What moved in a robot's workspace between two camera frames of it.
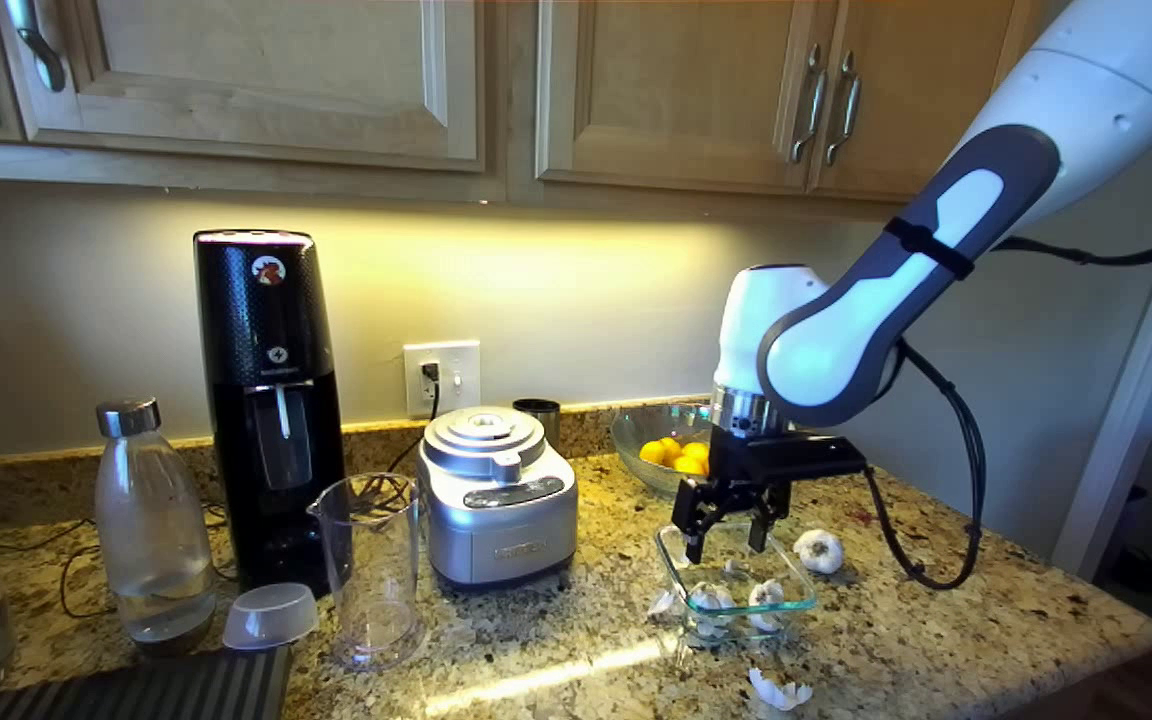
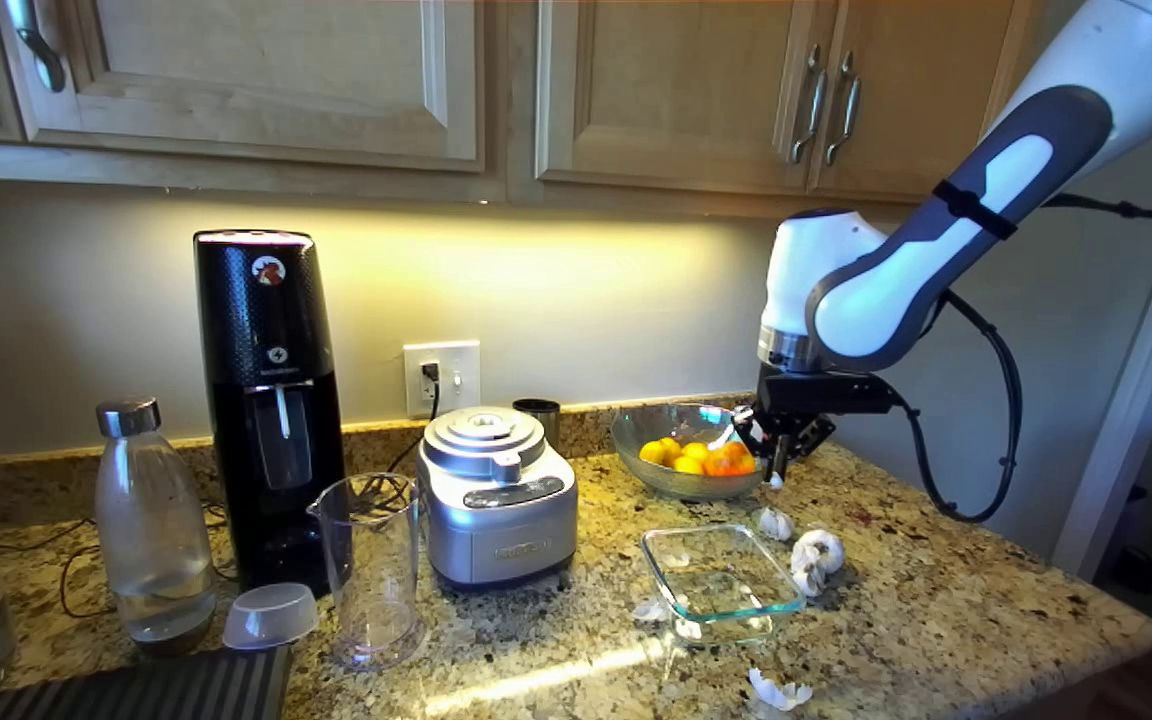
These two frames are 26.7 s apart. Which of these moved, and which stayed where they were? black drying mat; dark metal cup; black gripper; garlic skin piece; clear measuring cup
Moved: black gripper
Stayed: black drying mat; dark metal cup; clear measuring cup; garlic skin piece
